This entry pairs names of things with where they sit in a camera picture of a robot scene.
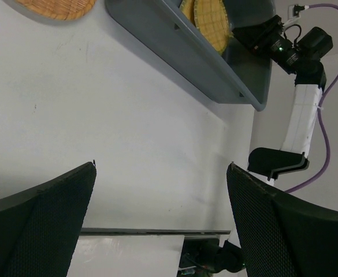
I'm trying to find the orange round woven tray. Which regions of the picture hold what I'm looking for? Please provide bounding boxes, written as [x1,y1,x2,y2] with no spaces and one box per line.
[2,0,98,25]

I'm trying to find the grey plastic bin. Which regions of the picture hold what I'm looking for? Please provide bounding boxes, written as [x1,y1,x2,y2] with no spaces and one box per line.
[105,1,272,111]

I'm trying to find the square bamboo mat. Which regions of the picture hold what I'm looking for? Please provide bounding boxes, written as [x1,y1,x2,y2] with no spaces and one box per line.
[180,0,195,24]

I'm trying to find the green-rimmed round bamboo tray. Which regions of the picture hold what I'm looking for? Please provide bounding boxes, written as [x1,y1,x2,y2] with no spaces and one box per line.
[194,0,233,55]

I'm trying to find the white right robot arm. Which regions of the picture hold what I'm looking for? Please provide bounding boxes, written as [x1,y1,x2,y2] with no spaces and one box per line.
[233,16,333,185]

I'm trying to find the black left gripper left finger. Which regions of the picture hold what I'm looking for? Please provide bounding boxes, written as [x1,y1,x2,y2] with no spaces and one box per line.
[0,162,96,276]

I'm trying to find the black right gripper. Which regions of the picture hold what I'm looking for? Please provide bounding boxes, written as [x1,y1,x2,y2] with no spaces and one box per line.
[232,16,298,65]

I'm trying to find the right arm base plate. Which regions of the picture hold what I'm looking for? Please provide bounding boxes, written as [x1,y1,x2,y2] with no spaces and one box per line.
[177,237,246,276]

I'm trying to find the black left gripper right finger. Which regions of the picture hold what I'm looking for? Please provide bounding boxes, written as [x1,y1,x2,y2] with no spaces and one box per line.
[226,163,338,276]

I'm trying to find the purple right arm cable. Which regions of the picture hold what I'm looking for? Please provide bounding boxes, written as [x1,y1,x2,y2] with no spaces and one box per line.
[284,3,338,193]

